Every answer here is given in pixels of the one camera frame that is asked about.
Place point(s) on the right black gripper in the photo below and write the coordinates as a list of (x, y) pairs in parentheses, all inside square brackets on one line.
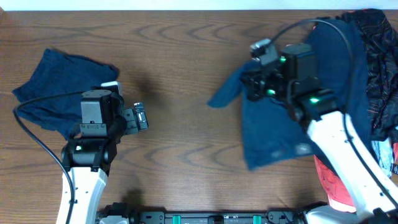
[(253, 82)]

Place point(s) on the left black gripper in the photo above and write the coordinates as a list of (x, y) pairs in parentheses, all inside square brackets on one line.
[(132, 126)]

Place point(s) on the dark blue denim shorts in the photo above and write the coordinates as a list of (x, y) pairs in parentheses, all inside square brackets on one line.
[(269, 134)]

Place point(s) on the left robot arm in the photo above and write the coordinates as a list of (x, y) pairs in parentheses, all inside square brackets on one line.
[(87, 159)]

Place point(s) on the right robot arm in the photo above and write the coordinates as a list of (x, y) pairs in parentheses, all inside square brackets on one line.
[(292, 77)]

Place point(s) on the folded dark blue shorts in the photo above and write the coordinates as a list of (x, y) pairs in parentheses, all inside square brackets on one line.
[(59, 73)]

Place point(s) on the black patterned orange-line garment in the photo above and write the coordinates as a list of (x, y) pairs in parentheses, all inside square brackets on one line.
[(380, 41)]

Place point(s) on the coral red garment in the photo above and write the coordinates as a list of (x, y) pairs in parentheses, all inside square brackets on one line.
[(338, 196)]

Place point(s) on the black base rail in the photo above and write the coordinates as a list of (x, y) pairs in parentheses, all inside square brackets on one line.
[(121, 213)]

